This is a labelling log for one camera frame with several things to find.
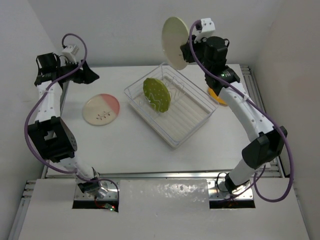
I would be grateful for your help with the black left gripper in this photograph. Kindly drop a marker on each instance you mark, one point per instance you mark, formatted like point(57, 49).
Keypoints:
point(86, 76)

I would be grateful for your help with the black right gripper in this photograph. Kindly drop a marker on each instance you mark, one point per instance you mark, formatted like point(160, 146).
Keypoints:
point(186, 49)

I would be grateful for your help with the cream and green plate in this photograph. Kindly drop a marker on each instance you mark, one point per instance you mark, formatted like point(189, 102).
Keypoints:
point(175, 34)

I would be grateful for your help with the cream and pink plate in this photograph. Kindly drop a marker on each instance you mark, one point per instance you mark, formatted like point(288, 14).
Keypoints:
point(101, 109)

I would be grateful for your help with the yellow dotted plate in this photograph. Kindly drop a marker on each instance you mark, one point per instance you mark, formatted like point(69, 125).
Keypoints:
point(216, 97)

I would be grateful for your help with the green dotted plate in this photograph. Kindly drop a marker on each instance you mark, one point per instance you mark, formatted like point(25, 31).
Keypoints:
point(157, 94)

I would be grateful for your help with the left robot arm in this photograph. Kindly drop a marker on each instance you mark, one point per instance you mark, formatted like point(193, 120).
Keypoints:
point(50, 135)

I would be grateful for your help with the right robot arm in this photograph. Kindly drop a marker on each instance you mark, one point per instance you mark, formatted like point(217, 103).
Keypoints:
point(267, 139)

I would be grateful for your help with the white front cover board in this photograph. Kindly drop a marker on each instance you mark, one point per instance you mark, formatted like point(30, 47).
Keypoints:
point(157, 210)

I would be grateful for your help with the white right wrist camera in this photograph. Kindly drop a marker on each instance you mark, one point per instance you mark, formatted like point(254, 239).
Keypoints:
point(205, 28)

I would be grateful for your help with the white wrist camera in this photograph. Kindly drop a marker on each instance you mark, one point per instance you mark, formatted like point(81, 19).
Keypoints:
point(70, 52)
point(205, 28)

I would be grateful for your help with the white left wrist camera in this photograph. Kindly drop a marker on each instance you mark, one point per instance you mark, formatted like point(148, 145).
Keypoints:
point(70, 52)

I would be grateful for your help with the white wire dish rack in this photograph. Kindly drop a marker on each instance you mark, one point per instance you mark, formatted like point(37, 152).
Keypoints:
point(177, 84)

